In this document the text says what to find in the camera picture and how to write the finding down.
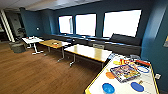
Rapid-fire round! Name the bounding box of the light wooden long table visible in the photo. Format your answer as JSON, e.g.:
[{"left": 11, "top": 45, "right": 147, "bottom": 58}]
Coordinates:
[{"left": 63, "top": 44, "right": 113, "bottom": 68}]

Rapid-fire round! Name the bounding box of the grey chair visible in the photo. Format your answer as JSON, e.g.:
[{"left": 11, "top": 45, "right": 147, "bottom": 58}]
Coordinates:
[{"left": 92, "top": 43, "right": 105, "bottom": 50}]

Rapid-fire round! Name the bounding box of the bright window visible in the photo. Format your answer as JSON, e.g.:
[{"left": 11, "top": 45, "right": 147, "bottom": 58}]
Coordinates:
[
  {"left": 58, "top": 15, "right": 74, "bottom": 35},
  {"left": 102, "top": 9, "right": 143, "bottom": 38},
  {"left": 75, "top": 13, "right": 98, "bottom": 37}
]

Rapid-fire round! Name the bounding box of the dark wooden table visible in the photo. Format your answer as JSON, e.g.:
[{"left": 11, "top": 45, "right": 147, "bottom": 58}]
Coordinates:
[{"left": 39, "top": 39, "right": 72, "bottom": 63}]

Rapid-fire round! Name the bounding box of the yellow plastic plate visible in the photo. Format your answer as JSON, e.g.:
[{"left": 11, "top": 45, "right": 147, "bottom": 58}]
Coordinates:
[{"left": 112, "top": 59, "right": 122, "bottom": 66}]

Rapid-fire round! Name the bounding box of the orange plastic plate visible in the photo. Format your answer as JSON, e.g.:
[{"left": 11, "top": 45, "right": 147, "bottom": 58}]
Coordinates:
[{"left": 105, "top": 71, "right": 116, "bottom": 80}]

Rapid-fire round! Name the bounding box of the blue plastic bowl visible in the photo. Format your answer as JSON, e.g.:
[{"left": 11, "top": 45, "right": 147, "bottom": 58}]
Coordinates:
[{"left": 101, "top": 82, "right": 116, "bottom": 94}]

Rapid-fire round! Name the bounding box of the colourful board game box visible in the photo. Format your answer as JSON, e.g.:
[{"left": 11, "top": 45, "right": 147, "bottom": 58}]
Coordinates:
[{"left": 109, "top": 63, "right": 142, "bottom": 83}]

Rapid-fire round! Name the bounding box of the white folding table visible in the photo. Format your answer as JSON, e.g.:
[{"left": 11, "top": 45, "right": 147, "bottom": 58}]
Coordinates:
[{"left": 21, "top": 36, "right": 45, "bottom": 56}]

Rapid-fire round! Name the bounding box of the dark round bin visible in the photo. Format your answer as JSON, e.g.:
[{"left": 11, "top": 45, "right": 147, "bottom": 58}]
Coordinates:
[{"left": 9, "top": 41, "right": 27, "bottom": 54}]

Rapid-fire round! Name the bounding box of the dark wall bench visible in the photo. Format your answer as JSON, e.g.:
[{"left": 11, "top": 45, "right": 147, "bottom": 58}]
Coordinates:
[{"left": 41, "top": 33, "right": 143, "bottom": 56}]

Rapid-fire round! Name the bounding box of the white wall outlet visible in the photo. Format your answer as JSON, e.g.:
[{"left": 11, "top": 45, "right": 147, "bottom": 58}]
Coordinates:
[{"left": 155, "top": 73, "right": 162, "bottom": 80}]

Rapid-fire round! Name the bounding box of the yellow wall sign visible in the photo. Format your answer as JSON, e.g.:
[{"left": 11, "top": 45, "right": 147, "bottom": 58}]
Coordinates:
[{"left": 163, "top": 34, "right": 168, "bottom": 48}]

